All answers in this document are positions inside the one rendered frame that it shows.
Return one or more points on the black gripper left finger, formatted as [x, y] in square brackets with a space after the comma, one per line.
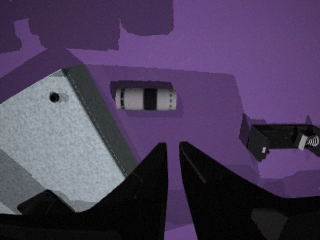
[134, 210]

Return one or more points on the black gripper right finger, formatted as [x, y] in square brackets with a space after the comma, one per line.
[224, 206]

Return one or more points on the grey and black battery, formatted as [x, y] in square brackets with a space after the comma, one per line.
[146, 98]

